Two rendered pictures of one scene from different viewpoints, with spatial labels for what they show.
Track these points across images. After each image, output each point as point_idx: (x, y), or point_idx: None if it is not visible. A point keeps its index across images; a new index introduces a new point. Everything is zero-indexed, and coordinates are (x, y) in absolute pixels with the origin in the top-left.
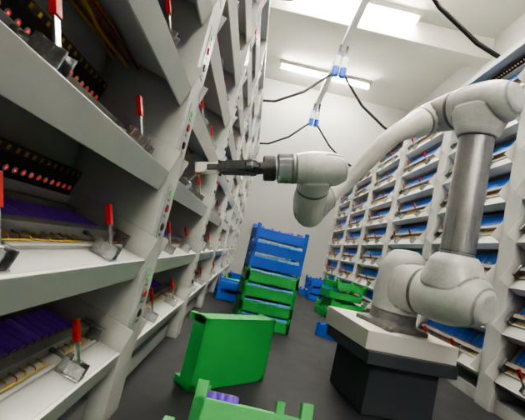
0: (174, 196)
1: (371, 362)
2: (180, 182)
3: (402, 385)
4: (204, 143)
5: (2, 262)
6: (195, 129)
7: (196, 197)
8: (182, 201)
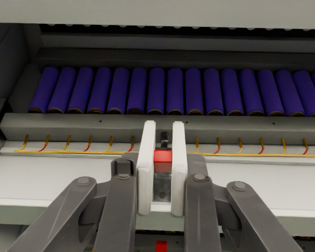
0: (25, 222)
1: None
2: None
3: None
4: (279, 5)
5: None
6: (9, 13)
7: (289, 216)
8: (138, 226)
